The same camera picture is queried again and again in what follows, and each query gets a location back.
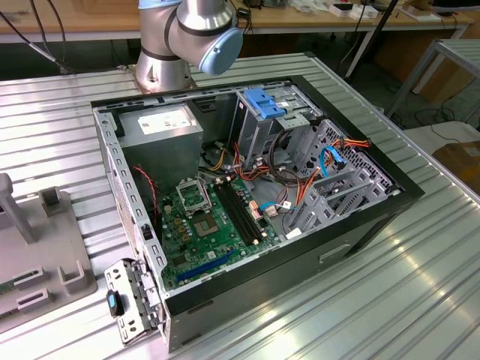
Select brown cardboard box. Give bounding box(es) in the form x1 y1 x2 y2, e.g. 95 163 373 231
430 140 480 188

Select red black twisted fan wire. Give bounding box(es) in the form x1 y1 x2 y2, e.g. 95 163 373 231
133 164 158 226

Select blue expansion slot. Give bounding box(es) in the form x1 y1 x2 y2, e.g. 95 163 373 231
175 249 238 284

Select silver expansion card retainer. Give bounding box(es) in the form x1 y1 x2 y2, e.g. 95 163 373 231
103 256 168 345

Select wooden desk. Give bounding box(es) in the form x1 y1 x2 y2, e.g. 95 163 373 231
0 0 480 82

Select silver disk bay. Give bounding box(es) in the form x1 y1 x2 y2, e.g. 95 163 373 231
288 164 389 237

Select black blue retainer latch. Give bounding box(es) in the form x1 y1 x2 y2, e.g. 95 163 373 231
106 289 125 319

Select black open PC case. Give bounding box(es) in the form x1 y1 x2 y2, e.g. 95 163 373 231
89 73 427 353

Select grey parts rack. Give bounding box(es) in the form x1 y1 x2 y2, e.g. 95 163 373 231
0 172 99 333

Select grey power supply unit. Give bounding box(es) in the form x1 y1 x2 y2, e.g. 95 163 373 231
118 103 206 192

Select metal socket cover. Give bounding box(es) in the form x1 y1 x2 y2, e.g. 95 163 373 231
175 178 208 215

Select white metal table frame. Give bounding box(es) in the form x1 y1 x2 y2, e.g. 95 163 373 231
385 37 480 128

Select green motherboard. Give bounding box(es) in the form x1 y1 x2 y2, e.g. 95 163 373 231
159 174 281 288

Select short light blue data wire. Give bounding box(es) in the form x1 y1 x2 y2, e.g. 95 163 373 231
258 200 297 215

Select multicoloured disk power wire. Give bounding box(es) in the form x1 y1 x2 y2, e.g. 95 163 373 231
295 137 372 211

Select multicoloured power supply wires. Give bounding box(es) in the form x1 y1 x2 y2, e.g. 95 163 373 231
215 140 271 181

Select blue plastic drive latch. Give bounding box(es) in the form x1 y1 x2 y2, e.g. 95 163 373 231
243 87 289 120

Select black RAM slot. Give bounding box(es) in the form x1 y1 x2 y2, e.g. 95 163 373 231
214 178 251 247
223 178 261 245
219 178 256 245
228 176 266 244

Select grey optical drive cage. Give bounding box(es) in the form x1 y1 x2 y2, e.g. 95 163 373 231
228 84 323 177

